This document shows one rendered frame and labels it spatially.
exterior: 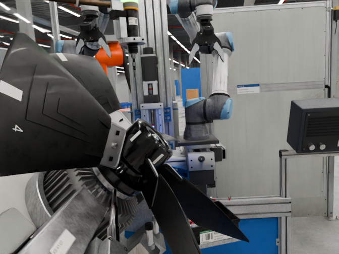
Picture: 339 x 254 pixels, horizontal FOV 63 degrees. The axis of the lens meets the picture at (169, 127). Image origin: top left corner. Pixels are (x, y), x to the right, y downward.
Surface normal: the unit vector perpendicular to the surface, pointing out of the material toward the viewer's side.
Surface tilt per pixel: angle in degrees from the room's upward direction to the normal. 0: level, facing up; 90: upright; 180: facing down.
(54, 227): 50
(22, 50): 68
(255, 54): 90
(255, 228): 90
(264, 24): 91
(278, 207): 90
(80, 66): 45
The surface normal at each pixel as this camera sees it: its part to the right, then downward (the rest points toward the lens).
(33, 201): -0.43, -0.32
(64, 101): 0.89, -0.17
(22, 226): 0.73, -0.68
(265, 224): -0.02, 0.14
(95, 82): 0.40, -0.62
